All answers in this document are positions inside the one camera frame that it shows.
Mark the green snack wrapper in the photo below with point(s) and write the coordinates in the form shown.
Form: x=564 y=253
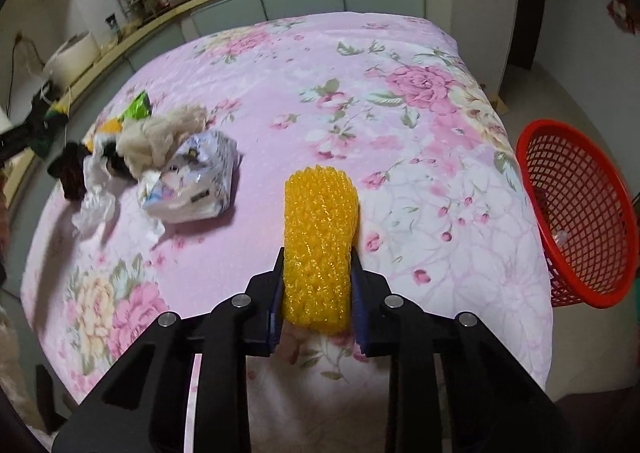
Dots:
x=136 y=108

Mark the white tissue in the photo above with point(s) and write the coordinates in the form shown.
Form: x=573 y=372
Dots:
x=95 y=203

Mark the yellow wrapper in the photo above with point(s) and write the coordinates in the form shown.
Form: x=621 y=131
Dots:
x=111 y=125

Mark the red wall decoration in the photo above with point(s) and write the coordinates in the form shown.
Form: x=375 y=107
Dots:
x=622 y=10

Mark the clear plastic wrapper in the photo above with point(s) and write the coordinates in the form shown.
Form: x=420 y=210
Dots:
x=560 y=237

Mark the red plastic basket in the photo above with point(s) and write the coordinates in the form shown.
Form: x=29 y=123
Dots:
x=600 y=233

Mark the white rice cooker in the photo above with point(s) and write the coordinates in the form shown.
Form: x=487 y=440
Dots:
x=75 y=58

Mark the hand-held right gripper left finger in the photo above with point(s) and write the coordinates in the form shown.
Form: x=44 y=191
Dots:
x=276 y=303

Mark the white appliance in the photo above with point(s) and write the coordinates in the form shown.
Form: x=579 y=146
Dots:
x=90 y=8

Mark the cream cloth wad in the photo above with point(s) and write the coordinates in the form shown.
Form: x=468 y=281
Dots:
x=145 y=140

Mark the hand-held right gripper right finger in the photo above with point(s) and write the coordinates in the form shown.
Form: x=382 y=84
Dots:
x=357 y=303

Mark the dark cloth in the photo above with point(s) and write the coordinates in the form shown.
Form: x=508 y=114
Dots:
x=70 y=173

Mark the white printed plastic packet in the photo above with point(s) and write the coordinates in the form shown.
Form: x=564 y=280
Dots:
x=200 y=183

